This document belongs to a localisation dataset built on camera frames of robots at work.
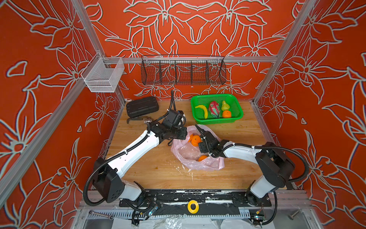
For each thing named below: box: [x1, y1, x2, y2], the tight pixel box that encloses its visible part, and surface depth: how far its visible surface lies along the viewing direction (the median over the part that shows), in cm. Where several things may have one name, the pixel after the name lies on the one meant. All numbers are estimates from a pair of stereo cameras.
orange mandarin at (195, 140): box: [191, 134, 202, 147], surface depth 92 cm
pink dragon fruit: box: [209, 100, 221, 119], surface depth 106 cm
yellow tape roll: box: [187, 199, 200, 215], surface depth 71 cm
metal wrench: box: [88, 209, 115, 221], surface depth 71 cm
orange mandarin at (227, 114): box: [222, 110, 232, 118], surface depth 106 cm
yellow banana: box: [194, 104, 209, 119], surface depth 112 cm
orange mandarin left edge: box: [187, 134, 194, 144], surface depth 93 cm
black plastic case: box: [125, 96, 160, 118], surface depth 110 cm
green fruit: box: [221, 100, 231, 111], surface depth 111 cm
